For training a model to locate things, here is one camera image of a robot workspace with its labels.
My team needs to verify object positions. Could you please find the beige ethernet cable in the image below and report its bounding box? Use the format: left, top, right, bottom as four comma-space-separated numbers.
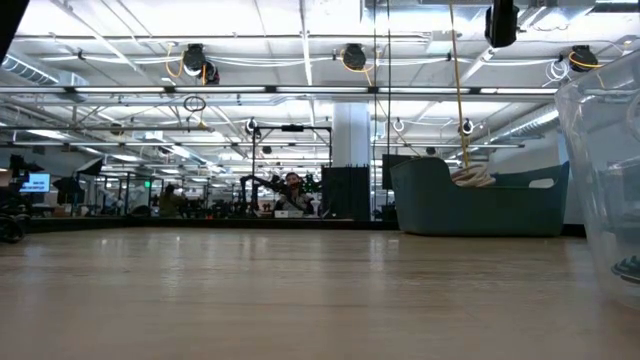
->
449, 163, 497, 189

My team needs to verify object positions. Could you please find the black ceiling cord reel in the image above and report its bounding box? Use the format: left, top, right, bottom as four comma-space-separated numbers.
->
568, 44, 600, 74
341, 43, 369, 72
181, 43, 221, 86

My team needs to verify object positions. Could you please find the teal braided USB cable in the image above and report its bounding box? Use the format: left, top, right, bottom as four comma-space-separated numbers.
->
610, 254, 640, 286

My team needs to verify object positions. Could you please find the clear plastic container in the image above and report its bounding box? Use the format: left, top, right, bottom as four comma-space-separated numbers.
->
553, 47, 640, 311

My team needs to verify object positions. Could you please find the yellow hanging extension cord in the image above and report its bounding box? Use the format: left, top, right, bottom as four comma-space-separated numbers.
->
447, 0, 474, 169

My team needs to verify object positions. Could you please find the blue lit monitor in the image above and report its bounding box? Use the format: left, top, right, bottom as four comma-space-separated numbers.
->
18, 172, 52, 194

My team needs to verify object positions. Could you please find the white square column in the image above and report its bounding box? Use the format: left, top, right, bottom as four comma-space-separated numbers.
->
332, 102, 372, 169

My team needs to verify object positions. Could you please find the person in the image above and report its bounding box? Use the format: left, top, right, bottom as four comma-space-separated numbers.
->
273, 171, 316, 217
158, 183, 187, 219

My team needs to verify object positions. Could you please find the dark wall screen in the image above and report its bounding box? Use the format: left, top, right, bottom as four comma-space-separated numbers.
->
381, 153, 416, 191

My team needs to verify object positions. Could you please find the black partition panel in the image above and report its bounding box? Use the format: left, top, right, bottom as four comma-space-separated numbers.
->
320, 165, 372, 222

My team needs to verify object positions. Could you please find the teal plastic bin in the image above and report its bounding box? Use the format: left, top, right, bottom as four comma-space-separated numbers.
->
389, 156, 571, 238

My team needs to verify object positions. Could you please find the long ceiling light strip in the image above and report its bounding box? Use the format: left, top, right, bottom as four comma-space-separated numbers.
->
0, 84, 559, 97

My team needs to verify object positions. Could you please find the black background rig frame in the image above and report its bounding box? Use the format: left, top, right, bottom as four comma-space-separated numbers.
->
251, 124, 335, 217

